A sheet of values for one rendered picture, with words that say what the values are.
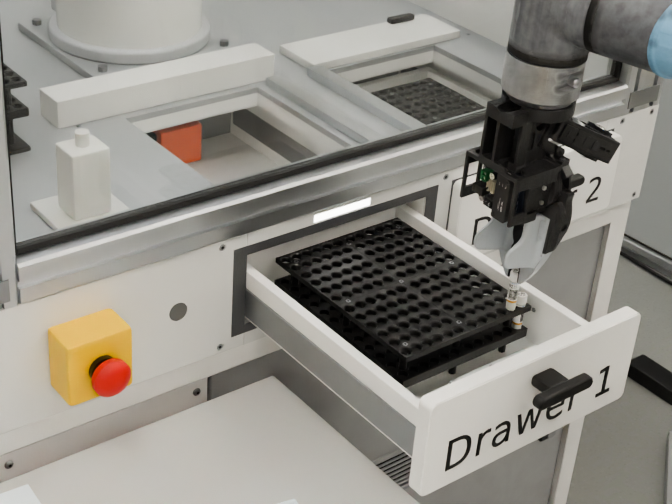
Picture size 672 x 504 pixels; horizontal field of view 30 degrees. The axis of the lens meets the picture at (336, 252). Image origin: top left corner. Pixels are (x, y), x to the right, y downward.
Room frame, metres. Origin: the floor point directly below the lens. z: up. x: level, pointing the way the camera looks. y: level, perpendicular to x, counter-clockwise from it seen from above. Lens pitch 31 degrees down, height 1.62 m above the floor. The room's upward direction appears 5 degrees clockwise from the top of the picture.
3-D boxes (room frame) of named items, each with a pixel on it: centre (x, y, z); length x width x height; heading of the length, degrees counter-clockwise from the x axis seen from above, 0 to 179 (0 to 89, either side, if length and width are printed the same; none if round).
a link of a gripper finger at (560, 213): (1.10, -0.21, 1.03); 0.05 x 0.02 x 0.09; 40
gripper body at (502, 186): (1.10, -0.17, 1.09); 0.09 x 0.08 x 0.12; 130
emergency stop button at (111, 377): (0.98, 0.21, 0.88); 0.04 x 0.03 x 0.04; 130
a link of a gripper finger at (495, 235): (1.12, -0.16, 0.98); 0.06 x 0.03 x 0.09; 130
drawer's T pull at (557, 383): (0.98, -0.22, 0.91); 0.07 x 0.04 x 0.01; 130
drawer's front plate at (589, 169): (1.43, -0.25, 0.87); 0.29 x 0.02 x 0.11; 130
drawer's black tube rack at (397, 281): (1.15, -0.07, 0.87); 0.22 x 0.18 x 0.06; 40
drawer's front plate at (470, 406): (1.00, -0.20, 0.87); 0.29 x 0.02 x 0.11; 130
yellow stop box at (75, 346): (1.00, 0.23, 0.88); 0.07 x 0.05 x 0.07; 130
